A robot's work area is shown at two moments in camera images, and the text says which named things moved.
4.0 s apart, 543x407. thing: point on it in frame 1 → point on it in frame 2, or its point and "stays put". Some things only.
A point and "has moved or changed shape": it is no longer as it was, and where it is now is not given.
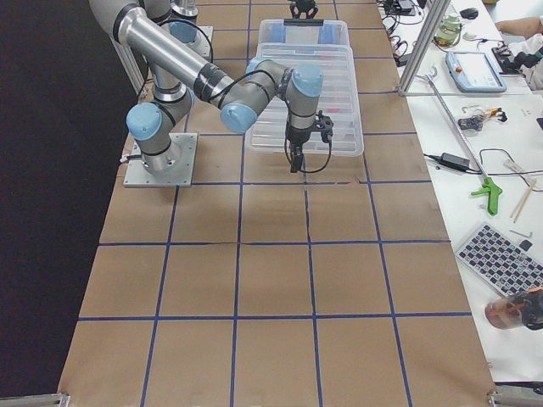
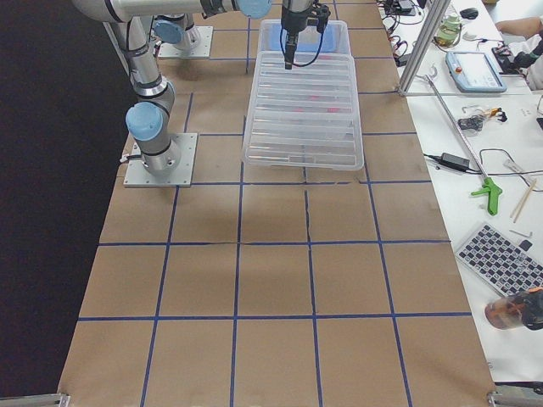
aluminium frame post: [425, 46] stays put
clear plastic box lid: [338, 97] has moved or changed shape
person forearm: [523, 26] stays put
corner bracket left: [55, 399] stays put
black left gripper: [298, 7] → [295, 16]
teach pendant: [473, 72] stays put
